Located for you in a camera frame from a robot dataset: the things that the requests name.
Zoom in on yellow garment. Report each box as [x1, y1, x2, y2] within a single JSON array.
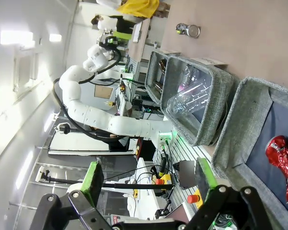
[[117, 0, 160, 18]]

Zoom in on crushed red can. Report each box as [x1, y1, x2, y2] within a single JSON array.
[[265, 135, 288, 204]]

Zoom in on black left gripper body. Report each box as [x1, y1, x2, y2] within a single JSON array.
[[98, 35, 120, 48]]

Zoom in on crushed dark blue can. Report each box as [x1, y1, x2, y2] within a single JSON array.
[[175, 23, 202, 38]]

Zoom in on grey fabric basket bottle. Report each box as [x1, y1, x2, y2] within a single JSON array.
[[144, 50, 183, 104]]

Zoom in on black horizontal pole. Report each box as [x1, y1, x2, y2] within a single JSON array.
[[96, 183, 175, 190]]

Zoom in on person white top black trousers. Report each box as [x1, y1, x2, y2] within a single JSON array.
[[91, 14, 136, 35]]

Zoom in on brown glass bottle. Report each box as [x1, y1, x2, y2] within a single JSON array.
[[153, 58, 170, 96]]

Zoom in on clear plastic bottle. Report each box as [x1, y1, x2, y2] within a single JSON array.
[[165, 63, 213, 117]]

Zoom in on grey fabric basket can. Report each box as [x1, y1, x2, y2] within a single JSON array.
[[211, 76, 288, 230]]

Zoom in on dark grey screen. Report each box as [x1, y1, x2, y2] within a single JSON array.
[[179, 160, 196, 190]]

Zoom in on red emergency stop button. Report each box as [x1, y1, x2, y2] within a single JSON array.
[[187, 189, 204, 208], [155, 174, 171, 185]]

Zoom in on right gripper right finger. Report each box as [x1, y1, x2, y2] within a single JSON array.
[[187, 158, 276, 230]]

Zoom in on brown board panel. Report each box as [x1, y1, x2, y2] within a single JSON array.
[[94, 85, 114, 100]]

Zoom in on white Plastic label sign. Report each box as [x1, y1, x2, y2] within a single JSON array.
[[191, 57, 228, 67]]

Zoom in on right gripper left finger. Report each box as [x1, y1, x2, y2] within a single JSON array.
[[36, 161, 116, 230]]

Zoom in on grey fabric basket plastic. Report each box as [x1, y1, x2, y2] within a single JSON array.
[[159, 54, 234, 147]]

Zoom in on ceiling air conditioner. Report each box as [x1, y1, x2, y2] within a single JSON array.
[[13, 45, 43, 93]]

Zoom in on white panel with black edge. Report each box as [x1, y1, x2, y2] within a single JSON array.
[[48, 130, 138, 155]]

